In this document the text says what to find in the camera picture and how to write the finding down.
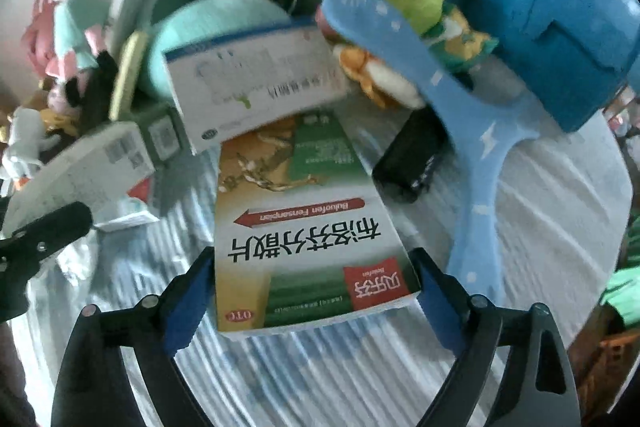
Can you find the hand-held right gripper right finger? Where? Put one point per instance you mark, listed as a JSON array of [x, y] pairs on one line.
[[440, 307]]

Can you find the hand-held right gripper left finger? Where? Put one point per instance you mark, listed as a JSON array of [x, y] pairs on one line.
[[187, 307]]

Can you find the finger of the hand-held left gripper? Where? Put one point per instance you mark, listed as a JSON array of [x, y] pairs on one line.
[[65, 219]]

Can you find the yellow green medicine box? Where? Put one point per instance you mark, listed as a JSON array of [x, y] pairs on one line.
[[310, 227]]

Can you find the teal pink pig plush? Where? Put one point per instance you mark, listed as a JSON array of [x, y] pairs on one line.
[[70, 27]]

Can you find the light striped desktop tablecloth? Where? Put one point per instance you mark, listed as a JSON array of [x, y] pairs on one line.
[[320, 382]]

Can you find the white barcode box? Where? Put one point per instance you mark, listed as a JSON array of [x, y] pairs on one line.
[[75, 177]]

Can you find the white teal sachet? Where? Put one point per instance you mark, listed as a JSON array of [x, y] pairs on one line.
[[125, 213]]

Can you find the small white bear toy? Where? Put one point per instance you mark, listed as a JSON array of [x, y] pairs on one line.
[[22, 142]]

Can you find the green code-printed box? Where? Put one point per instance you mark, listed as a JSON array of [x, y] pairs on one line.
[[160, 132]]

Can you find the black rectangular object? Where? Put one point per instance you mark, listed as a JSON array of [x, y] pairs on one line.
[[407, 162]]

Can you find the pale yellow book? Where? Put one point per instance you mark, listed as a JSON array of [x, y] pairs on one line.
[[127, 77]]

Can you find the light blue plastic brush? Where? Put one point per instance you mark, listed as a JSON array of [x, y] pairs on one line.
[[470, 147]]

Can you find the orange plastic basket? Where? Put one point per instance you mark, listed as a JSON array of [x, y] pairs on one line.
[[610, 357]]

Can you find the bright green cloth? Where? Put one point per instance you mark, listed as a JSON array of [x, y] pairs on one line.
[[622, 292]]

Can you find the red bear-face bag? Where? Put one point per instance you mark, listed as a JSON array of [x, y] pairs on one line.
[[37, 37]]

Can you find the orange and white plush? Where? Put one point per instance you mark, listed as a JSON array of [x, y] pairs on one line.
[[385, 79]]

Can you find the white box blue stripe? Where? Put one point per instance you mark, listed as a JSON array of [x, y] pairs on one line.
[[255, 82]]

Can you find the large teal plush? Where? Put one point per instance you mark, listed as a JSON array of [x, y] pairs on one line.
[[215, 27]]

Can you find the printed wipes packet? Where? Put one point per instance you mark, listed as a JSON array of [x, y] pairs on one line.
[[465, 39]]

